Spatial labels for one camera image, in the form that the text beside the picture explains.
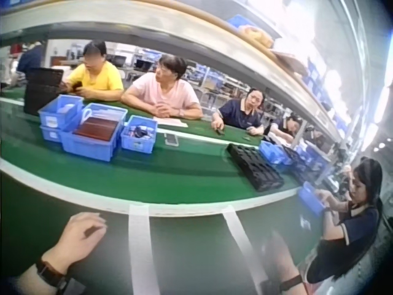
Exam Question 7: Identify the person's left hand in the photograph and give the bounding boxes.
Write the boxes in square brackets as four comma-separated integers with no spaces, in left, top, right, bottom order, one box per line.
[50,211,109,275]

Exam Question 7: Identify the person's right hand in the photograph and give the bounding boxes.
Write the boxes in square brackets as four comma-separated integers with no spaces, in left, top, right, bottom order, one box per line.
[264,231,301,281]

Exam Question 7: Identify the black wrist band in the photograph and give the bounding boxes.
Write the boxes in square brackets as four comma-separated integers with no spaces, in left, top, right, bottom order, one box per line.
[278,273,304,292]
[34,257,75,294]

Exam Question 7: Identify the large blue plastic bin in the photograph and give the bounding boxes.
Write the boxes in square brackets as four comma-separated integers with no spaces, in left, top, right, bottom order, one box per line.
[59,102,128,163]

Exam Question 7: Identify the flat black compartment tray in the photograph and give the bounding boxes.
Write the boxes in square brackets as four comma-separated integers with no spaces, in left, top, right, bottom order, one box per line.
[226,143,286,193]

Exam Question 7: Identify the stack of red-brown sheets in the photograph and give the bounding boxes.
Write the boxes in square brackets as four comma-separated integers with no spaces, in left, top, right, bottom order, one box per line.
[72,117,120,143]

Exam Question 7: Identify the small blue bin dark parts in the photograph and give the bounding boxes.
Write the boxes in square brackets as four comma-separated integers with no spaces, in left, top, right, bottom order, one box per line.
[120,115,158,155]

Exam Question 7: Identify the low blue plastic bin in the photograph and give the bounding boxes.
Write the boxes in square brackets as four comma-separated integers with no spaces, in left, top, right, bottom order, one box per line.
[39,124,63,144]

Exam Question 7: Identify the smartphone with clear case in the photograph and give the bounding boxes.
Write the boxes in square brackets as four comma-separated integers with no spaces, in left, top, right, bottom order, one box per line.
[163,132,180,147]

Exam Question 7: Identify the small blue bin white contents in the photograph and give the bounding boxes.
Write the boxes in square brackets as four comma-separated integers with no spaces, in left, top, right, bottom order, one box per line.
[37,94,84,129]

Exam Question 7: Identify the white paper sheet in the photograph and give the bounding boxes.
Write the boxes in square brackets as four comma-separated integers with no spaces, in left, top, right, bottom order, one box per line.
[152,116,189,128]

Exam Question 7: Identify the upright black plastic tray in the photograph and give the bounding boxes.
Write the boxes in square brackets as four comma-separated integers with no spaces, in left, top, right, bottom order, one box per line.
[23,67,64,117]

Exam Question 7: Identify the overhead shelf with supplies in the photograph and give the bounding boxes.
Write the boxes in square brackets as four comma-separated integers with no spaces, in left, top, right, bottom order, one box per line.
[0,0,365,151]

